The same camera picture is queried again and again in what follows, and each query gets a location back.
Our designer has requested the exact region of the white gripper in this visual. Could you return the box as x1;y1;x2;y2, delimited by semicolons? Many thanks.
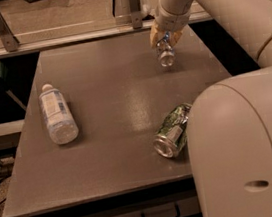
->
149;0;193;48

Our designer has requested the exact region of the blue silver redbull can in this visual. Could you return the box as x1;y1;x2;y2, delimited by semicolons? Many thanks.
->
156;32;175;67

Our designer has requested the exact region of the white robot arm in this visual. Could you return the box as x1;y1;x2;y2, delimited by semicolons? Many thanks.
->
152;0;272;217

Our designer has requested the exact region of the green crushed soda can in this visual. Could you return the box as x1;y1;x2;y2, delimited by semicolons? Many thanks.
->
153;103;192;158

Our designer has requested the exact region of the clear plastic water bottle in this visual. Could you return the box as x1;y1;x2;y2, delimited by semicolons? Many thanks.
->
39;83;79;145

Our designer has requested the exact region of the middle metal rail bracket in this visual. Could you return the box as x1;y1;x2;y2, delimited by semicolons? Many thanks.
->
129;0;143;29

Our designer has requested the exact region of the metal rail bracket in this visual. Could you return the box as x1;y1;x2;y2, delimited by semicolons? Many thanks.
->
0;12;19;53
129;0;143;29

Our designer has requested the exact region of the left metal rail bracket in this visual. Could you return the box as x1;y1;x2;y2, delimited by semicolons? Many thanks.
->
0;12;19;53

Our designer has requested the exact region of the horizontal metal rail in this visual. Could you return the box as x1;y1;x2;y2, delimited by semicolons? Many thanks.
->
0;10;215;61

